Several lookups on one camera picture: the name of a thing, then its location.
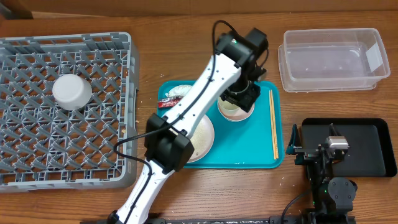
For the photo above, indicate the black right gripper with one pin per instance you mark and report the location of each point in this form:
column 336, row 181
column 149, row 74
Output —
column 310, row 150

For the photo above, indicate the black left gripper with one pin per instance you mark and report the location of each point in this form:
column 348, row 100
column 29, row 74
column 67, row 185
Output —
column 248, row 99

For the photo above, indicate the white paper cup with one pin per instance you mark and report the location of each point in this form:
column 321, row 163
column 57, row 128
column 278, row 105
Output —
column 227, row 107

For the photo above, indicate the small pink bowl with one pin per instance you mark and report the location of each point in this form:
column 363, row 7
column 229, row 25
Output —
column 238, row 115

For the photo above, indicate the grey plastic bowl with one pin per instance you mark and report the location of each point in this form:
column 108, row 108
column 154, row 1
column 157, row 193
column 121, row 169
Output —
column 71, row 92

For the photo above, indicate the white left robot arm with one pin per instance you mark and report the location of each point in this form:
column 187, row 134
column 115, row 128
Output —
column 165, row 147

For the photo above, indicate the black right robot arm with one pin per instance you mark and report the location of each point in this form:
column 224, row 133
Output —
column 332, row 196

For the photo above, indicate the grey dishwasher rack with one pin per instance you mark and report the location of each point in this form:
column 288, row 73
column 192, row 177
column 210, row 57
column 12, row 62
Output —
column 44, row 146

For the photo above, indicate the wooden chopstick left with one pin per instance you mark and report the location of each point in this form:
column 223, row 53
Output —
column 272, row 124

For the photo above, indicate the wooden chopstick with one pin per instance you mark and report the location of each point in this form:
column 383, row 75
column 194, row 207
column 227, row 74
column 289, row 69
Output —
column 272, row 124
column 275, row 124

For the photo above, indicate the wooden chopstick right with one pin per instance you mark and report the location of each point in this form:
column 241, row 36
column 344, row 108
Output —
column 275, row 124

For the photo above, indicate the teal serving tray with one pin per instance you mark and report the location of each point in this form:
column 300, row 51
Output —
column 245, row 144

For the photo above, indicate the large white plate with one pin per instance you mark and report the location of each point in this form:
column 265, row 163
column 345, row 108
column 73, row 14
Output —
column 202, row 139

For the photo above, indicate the crumpled white napkin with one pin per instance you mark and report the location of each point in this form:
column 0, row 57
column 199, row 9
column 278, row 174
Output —
column 178, row 91

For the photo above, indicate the red sauce packet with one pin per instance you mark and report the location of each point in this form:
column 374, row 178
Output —
column 168, row 102

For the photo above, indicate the black plastic tray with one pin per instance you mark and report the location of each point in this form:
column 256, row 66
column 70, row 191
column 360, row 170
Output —
column 370, row 151

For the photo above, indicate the clear plastic bin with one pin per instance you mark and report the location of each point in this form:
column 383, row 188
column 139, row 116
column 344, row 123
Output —
column 332, row 60

